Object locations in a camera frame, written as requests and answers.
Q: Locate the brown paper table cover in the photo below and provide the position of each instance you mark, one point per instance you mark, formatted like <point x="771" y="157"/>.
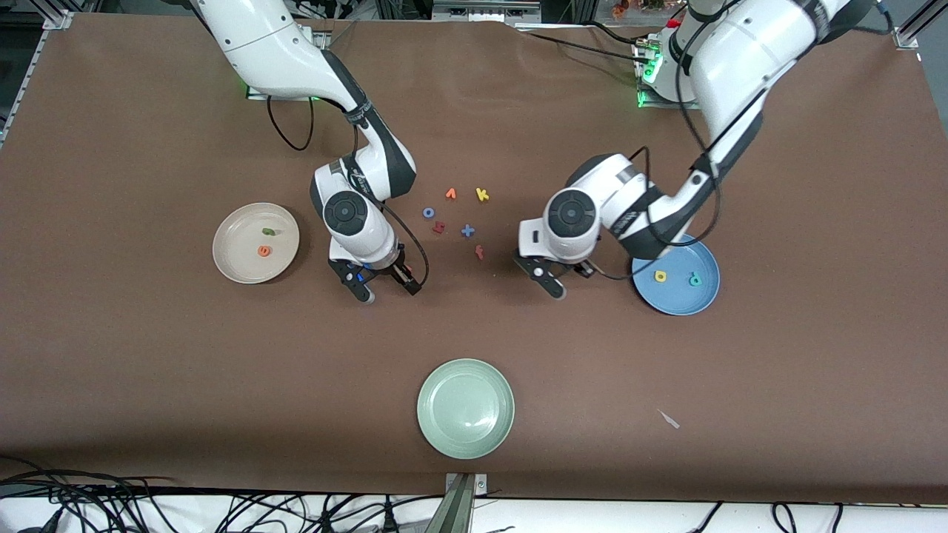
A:
<point x="474" y="333"/>

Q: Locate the metal table edge bracket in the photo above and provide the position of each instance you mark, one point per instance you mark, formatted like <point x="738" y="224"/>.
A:
<point x="461" y="503"/>

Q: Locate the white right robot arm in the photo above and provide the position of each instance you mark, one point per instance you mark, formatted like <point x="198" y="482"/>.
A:
<point x="252" y="37"/>

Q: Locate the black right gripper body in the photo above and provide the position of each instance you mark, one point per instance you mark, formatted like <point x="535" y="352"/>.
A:
<point x="398" y="272"/>

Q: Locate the small grey paper scrap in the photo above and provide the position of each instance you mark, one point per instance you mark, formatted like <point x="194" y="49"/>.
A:
<point x="669" y="419"/>

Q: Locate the grey equipment box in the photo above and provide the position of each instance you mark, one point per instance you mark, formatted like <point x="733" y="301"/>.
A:
<point x="485" y="9"/>

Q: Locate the aluminium frame profile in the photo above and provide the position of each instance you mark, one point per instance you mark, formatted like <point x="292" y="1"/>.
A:
<point x="33" y="66"/>
<point x="915" y="29"/>

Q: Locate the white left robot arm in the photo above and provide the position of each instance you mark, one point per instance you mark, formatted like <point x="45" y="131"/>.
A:
<point x="748" y="44"/>

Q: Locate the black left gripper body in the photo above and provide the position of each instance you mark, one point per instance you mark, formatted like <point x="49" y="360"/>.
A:
<point x="580" y="267"/>

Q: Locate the blue plate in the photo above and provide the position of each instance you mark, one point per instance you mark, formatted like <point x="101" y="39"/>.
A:
<point x="678" y="296"/>

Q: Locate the beige brown plate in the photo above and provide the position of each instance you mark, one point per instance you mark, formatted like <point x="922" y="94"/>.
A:
<point x="244" y="259"/>

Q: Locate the pale green plate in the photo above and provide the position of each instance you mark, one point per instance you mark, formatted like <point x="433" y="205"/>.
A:
<point x="465" y="409"/>

